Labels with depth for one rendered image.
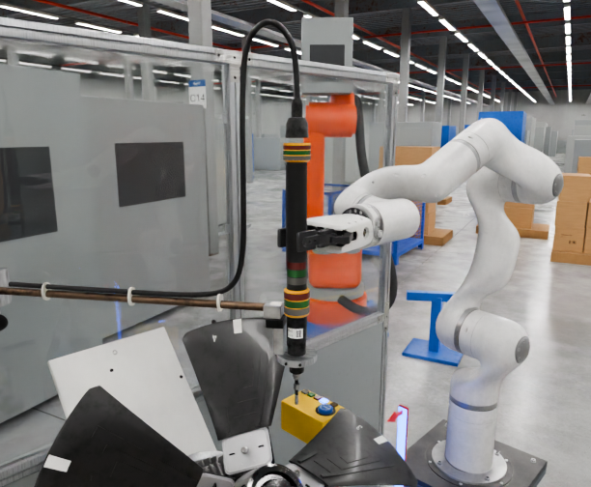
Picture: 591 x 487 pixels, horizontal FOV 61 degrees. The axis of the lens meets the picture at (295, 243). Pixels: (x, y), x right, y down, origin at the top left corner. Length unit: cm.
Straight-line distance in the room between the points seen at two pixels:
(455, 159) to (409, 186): 11
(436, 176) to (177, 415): 74
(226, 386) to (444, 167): 62
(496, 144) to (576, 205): 699
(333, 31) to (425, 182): 369
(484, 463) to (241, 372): 73
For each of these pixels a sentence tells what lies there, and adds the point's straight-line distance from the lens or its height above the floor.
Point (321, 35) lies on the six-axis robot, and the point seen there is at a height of 263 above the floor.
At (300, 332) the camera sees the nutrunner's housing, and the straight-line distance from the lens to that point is 86.
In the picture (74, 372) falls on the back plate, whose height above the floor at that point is 133.
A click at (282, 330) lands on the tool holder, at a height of 148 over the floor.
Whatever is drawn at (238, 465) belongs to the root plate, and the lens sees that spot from 98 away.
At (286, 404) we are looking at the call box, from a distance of 148.
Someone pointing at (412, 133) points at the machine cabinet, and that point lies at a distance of 1135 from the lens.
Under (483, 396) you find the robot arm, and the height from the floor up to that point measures 117.
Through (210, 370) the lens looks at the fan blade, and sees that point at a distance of 103.
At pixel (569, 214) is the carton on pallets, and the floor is 69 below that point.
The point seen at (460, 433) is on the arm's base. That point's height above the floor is 106.
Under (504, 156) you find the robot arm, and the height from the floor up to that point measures 176.
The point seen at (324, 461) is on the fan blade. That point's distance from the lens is 107.
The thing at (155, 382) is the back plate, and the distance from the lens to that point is 119.
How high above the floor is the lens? 180
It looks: 12 degrees down
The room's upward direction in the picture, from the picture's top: straight up
